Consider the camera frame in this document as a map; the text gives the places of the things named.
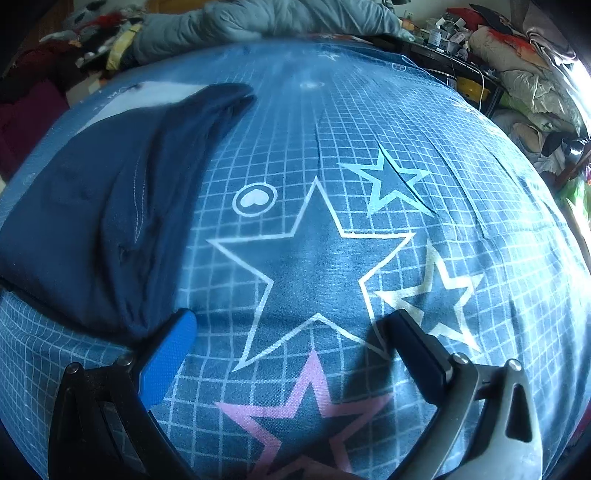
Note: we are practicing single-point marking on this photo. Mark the clothes pile beside bed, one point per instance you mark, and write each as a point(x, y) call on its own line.
point(48, 41)

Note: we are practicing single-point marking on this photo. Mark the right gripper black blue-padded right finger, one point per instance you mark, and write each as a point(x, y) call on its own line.
point(507, 441)

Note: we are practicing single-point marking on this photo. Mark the dark navy garment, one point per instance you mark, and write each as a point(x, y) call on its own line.
point(97, 240)

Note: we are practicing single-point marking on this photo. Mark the yellow round container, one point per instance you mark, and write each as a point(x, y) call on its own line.
point(472, 90)

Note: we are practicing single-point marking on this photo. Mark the blue grid star bedsheet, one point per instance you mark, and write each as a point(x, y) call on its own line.
point(356, 185)

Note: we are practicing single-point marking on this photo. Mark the magenta cloth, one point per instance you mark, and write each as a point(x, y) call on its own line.
point(25, 122)

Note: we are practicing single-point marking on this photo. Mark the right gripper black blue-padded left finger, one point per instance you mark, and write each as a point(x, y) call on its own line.
point(102, 424)

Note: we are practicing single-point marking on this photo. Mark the dark bedside table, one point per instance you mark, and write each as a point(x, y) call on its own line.
point(443, 66)

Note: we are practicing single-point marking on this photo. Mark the grey quilted duvet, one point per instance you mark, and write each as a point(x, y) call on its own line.
point(162, 36)

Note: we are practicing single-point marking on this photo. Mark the pile of bedding and clothes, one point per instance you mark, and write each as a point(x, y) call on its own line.
point(545, 109)

